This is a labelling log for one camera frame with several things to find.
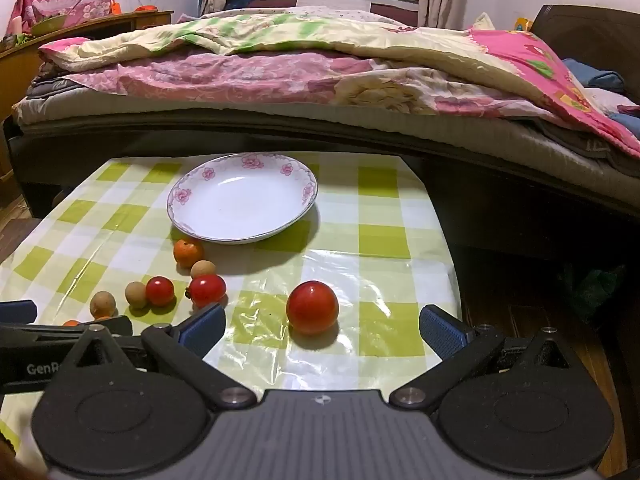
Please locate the orange object on desk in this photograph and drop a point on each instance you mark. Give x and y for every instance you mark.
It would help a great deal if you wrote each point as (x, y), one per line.
(146, 8)

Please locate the cream pillow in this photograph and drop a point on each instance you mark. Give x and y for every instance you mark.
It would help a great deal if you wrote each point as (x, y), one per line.
(482, 21)

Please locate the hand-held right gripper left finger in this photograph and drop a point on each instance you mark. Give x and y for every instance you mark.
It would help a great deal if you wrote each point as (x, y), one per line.
(202, 330)

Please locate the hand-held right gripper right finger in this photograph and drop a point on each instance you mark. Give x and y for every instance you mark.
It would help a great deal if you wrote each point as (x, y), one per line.
(442, 332)

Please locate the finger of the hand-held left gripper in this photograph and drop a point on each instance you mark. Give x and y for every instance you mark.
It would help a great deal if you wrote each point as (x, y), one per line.
(17, 311)
(40, 334)

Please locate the blue folded clothing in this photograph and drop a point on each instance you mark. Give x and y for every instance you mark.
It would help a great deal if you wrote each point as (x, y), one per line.
(597, 77)

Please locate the dark wooden bed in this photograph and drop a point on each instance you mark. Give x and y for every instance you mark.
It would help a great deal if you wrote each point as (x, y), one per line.
(500, 200)

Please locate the cherry tomato with stem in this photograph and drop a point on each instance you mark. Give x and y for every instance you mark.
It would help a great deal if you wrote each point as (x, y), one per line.
(209, 290)

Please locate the large red tomato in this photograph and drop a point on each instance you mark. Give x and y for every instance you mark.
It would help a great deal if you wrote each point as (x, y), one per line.
(312, 307)

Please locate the white cup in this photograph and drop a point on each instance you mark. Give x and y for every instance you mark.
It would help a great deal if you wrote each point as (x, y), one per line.
(16, 25)

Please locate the green bowl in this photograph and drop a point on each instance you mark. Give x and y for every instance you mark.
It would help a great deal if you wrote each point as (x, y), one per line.
(49, 24)

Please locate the wooden desk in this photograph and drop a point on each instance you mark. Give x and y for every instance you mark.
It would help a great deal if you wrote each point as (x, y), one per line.
(20, 67)

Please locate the green checkered tablecloth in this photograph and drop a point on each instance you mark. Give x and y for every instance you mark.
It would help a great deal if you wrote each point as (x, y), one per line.
(380, 270)

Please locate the small orange tomato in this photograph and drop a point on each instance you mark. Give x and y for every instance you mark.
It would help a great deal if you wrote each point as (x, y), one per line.
(187, 252)

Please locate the cream quilt with pink edge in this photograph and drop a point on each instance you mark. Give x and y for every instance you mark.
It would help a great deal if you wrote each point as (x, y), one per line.
(350, 30)

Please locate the white plate with pink flowers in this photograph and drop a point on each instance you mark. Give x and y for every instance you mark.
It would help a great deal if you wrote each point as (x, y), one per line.
(240, 200)

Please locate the brown longan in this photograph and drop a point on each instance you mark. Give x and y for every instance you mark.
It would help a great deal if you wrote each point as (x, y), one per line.
(134, 294)
(202, 267)
(102, 304)

